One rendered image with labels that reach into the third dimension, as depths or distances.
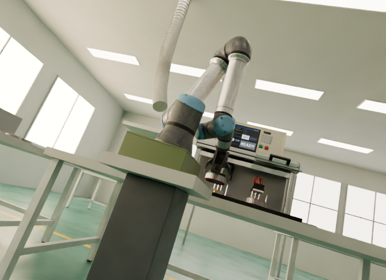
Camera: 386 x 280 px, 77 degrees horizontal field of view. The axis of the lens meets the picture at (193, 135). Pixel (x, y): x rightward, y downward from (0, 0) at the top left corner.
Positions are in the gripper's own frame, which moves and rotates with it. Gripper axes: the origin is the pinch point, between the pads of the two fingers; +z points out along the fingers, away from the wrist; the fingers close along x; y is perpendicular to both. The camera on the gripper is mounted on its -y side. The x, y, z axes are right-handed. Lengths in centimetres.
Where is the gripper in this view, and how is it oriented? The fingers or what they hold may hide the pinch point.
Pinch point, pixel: (215, 178)
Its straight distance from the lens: 129.9
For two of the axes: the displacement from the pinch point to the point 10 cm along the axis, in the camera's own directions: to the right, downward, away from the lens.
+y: 3.1, -4.7, 8.3
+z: -1.0, 8.5, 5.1
